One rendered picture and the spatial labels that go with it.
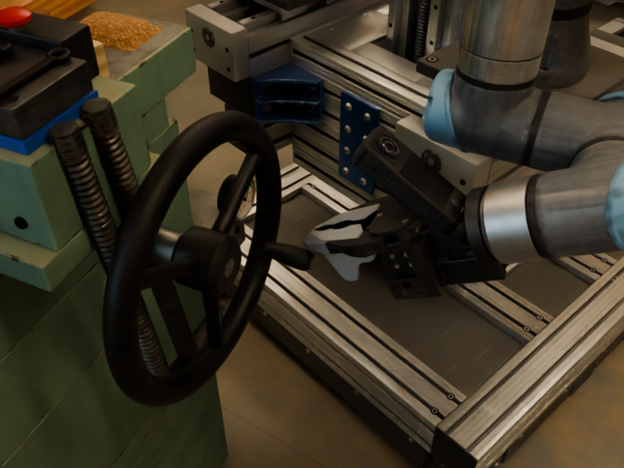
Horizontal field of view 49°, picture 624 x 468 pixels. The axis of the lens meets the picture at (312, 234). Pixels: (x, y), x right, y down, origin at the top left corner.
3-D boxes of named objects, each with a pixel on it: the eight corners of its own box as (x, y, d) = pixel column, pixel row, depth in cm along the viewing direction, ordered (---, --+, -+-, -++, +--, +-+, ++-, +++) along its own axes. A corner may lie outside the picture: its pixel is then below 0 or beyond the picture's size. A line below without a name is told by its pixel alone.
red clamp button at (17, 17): (16, 32, 57) (12, 20, 56) (-12, 26, 58) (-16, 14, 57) (41, 19, 59) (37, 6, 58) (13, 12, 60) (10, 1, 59)
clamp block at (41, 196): (55, 256, 57) (25, 169, 51) (-64, 214, 62) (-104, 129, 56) (155, 162, 68) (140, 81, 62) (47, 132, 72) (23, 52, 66)
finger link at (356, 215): (324, 274, 76) (395, 266, 71) (300, 231, 74) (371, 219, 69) (335, 258, 79) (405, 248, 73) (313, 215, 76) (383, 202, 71)
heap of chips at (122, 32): (131, 52, 79) (128, 36, 78) (61, 36, 82) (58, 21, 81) (164, 28, 84) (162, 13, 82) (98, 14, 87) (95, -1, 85)
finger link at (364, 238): (324, 263, 69) (400, 253, 63) (318, 251, 68) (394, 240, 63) (344, 236, 72) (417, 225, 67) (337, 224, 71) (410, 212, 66)
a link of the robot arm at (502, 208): (517, 204, 56) (538, 155, 61) (465, 213, 58) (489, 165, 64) (545, 277, 59) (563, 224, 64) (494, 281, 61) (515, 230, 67)
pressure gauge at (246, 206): (237, 239, 98) (233, 194, 93) (214, 232, 99) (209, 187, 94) (257, 214, 102) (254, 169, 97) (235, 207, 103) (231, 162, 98)
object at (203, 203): (222, 272, 103) (217, 232, 98) (153, 249, 107) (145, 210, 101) (249, 239, 109) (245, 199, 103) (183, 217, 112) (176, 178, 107)
